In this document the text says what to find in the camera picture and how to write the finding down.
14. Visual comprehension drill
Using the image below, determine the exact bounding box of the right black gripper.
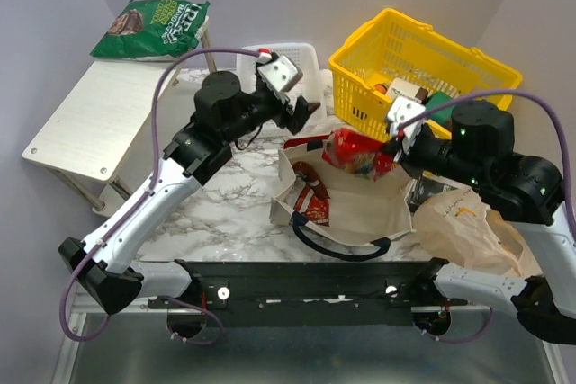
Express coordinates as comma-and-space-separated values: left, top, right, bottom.
378, 122, 487, 188

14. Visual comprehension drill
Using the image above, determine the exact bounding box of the red orange snack packet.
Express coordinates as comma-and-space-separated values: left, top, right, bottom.
321, 128, 397, 180

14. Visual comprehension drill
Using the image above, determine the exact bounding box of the peach plastic grocery bag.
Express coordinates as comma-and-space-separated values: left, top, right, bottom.
412, 188, 542, 276

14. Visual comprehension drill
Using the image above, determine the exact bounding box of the beige canvas tote bag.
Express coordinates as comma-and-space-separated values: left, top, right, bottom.
269, 136, 415, 262

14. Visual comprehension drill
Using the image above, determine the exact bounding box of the green snack packet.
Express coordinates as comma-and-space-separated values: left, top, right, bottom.
90, 0, 210, 59

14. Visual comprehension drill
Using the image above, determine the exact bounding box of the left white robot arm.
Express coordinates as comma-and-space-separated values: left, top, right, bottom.
58, 66, 319, 315

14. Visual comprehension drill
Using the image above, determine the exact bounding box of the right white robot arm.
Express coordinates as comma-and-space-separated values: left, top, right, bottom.
385, 92, 575, 344

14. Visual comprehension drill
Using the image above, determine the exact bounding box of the white perforated plastic basket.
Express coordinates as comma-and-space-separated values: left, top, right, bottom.
235, 42, 327, 137

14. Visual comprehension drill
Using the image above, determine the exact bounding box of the black green razor box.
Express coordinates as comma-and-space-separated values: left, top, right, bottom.
408, 174, 463, 213

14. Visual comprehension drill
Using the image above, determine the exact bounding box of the green brown box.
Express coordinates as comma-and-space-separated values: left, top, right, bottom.
425, 92, 453, 126

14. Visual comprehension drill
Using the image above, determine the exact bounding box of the white brown bottle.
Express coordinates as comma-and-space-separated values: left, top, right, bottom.
385, 78, 428, 103

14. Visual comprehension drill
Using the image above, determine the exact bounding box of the small orange capped item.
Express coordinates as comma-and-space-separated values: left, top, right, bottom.
374, 84, 388, 94

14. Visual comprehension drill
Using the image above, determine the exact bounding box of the yellow shopping basket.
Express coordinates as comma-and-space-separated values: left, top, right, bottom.
328, 8, 523, 140

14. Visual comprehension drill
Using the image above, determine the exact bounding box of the white wooden shelf stand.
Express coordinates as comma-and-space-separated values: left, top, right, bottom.
22, 14, 217, 219

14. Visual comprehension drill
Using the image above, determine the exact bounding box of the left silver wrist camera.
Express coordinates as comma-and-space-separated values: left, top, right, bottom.
256, 55, 303, 103

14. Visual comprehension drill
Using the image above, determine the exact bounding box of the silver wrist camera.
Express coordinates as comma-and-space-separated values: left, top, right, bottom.
385, 96, 425, 155
256, 55, 303, 103

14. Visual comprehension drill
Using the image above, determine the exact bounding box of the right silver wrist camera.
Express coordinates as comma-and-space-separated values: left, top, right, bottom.
385, 96, 425, 155

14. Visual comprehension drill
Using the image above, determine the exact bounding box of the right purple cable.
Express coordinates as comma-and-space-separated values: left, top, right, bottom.
395, 89, 576, 344

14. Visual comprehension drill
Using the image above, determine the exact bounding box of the purple cable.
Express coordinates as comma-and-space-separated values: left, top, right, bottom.
60, 47, 271, 346
395, 89, 576, 344

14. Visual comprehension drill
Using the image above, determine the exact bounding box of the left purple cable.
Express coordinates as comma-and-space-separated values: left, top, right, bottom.
60, 47, 271, 346

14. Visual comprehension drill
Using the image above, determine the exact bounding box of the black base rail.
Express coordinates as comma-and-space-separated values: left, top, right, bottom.
148, 260, 469, 328

